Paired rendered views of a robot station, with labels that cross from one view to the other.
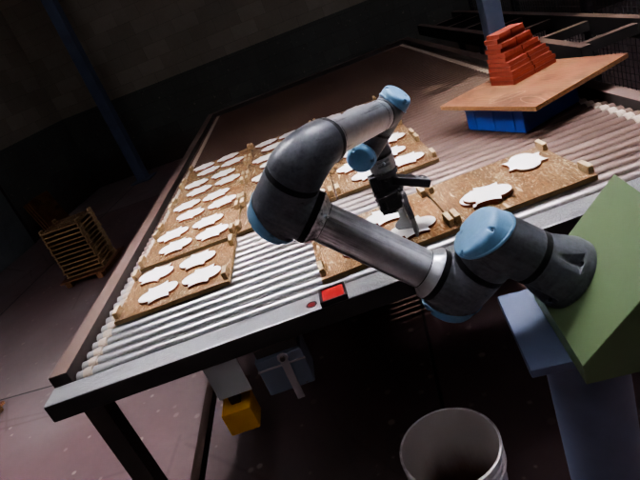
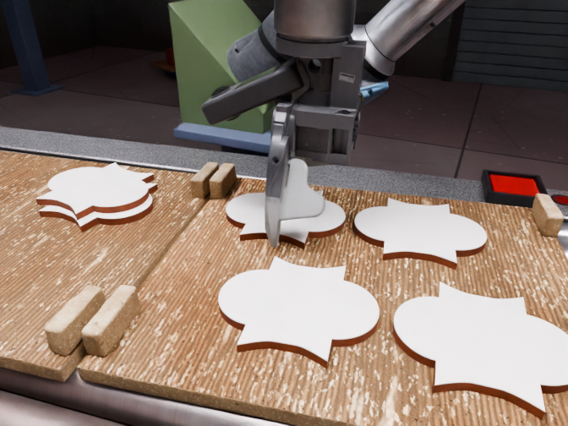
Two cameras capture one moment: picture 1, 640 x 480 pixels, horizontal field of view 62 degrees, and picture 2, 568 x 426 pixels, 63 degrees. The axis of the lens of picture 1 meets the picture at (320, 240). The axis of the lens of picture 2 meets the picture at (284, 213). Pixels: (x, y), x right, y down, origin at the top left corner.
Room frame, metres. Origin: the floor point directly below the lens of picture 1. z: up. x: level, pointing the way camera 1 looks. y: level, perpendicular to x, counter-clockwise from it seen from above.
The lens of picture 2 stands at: (1.90, -0.18, 1.22)
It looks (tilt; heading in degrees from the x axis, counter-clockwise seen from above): 30 degrees down; 191
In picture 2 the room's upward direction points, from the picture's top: straight up
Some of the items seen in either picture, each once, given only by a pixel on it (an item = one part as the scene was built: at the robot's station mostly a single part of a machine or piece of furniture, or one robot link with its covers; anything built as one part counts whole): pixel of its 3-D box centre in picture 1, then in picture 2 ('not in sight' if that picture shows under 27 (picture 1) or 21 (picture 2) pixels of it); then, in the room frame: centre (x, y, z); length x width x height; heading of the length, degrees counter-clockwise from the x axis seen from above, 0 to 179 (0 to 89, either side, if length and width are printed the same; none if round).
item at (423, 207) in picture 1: (376, 233); (363, 275); (1.52, -0.17, 0.93); 0.41 x 0.35 x 0.02; 88
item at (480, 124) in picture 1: (520, 104); not in sight; (2.04, -0.94, 0.97); 0.31 x 0.31 x 0.10; 20
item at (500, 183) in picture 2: (332, 294); (513, 189); (1.27, 0.02, 0.92); 0.06 x 0.06 x 0.01; 86
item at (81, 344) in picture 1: (178, 181); not in sight; (3.40, 0.69, 0.90); 4.04 x 0.06 x 0.10; 176
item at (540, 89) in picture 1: (528, 83); not in sight; (2.07, -1.00, 1.03); 0.50 x 0.50 x 0.02; 20
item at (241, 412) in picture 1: (230, 392); not in sight; (1.29, 0.40, 0.74); 0.09 x 0.08 x 0.24; 86
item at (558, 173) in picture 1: (502, 184); (9, 226); (1.50, -0.59, 0.93); 0.41 x 0.35 x 0.02; 87
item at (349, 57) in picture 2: (389, 190); (316, 99); (1.44, -0.24, 1.08); 0.09 x 0.08 x 0.12; 88
